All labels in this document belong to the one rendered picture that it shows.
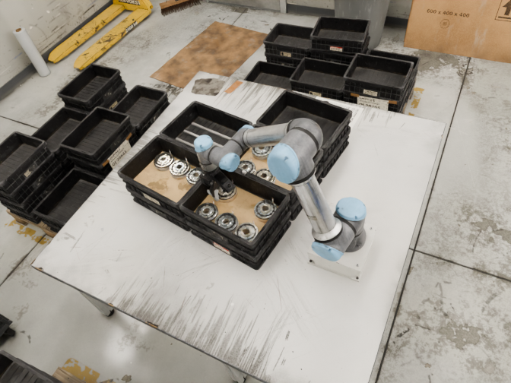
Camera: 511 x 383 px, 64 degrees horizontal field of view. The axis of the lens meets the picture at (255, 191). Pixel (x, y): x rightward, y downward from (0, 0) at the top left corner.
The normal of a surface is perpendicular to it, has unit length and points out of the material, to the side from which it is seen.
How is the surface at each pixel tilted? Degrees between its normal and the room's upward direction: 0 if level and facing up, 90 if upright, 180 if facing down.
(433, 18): 75
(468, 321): 0
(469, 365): 0
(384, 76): 0
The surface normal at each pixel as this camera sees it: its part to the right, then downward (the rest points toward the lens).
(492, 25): -0.46, 0.54
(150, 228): -0.11, -0.62
